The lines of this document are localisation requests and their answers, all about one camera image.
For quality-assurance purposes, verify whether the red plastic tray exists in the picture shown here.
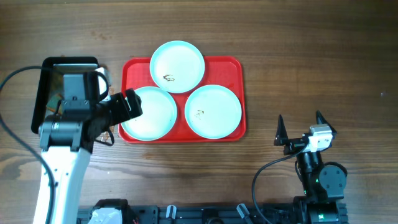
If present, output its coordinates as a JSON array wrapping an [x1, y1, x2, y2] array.
[[121, 56, 246, 144]]

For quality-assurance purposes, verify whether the black water tray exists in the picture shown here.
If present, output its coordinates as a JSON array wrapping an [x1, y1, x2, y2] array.
[[31, 57, 104, 137]]

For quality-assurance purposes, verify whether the orange green sponge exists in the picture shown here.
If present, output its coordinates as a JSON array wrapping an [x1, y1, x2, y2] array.
[[46, 93, 63, 115]]

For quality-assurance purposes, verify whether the white plate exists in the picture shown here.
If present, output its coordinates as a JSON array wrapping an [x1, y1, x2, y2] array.
[[121, 86, 178, 141], [149, 40, 205, 93], [184, 85, 243, 139]]

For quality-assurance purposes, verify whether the black cable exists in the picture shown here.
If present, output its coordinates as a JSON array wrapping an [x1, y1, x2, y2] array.
[[0, 65, 57, 224], [251, 142, 308, 224]]

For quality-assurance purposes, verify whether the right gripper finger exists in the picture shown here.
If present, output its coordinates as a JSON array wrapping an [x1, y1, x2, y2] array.
[[274, 114, 289, 146], [316, 110, 337, 135]]

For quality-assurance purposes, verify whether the black mounting rail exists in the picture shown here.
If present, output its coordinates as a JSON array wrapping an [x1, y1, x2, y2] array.
[[76, 198, 348, 224]]

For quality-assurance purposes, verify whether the right black cable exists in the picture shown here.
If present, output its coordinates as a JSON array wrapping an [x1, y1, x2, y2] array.
[[251, 142, 308, 224]]

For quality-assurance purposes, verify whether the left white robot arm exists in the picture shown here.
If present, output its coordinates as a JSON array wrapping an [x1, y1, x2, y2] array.
[[34, 71, 142, 223]]

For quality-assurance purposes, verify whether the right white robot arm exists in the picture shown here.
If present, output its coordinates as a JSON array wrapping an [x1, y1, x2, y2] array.
[[274, 111, 348, 223]]

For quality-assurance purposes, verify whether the left black cable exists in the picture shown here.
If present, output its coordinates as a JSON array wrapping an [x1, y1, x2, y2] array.
[[0, 65, 57, 224]]

